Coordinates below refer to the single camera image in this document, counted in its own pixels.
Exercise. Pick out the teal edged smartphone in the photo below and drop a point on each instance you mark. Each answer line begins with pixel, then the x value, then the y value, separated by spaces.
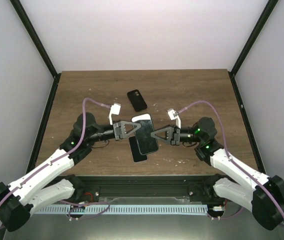
pixel 142 118

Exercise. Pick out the black frame post right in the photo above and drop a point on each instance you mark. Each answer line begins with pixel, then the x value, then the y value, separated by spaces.
pixel 258 27

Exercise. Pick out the light blue slotted cable duct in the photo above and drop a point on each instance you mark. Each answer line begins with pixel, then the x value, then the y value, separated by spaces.
pixel 126 209

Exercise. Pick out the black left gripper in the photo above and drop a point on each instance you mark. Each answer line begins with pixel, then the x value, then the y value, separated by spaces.
pixel 120 125

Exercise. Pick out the metal sheet front panel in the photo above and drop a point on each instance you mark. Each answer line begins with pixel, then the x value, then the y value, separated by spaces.
pixel 144 227

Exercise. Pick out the black phone case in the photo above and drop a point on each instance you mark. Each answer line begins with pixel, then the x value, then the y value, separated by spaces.
pixel 137 101
pixel 146 143

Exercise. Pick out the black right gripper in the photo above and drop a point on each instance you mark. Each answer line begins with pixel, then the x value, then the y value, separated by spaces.
pixel 173 135

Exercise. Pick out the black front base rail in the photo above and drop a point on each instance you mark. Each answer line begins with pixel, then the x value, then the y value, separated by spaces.
pixel 207 189

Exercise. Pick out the purple edged smartphone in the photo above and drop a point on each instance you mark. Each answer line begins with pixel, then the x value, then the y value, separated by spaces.
pixel 135 152

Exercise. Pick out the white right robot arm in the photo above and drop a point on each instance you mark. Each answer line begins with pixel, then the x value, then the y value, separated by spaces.
pixel 255 191

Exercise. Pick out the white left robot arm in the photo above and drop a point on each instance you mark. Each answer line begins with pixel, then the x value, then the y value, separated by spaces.
pixel 22 198

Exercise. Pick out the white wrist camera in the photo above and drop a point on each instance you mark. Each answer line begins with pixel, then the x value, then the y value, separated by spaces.
pixel 114 110
pixel 174 116

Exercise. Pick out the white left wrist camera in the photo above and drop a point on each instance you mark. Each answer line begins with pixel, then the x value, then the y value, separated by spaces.
pixel 114 110

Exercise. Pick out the black frame post left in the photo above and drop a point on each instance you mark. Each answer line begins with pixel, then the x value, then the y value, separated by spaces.
pixel 24 18

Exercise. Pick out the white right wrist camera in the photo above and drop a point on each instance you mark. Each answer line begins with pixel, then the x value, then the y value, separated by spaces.
pixel 174 116

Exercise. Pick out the black frame post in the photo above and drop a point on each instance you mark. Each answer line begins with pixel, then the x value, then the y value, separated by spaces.
pixel 24 18
pixel 258 27

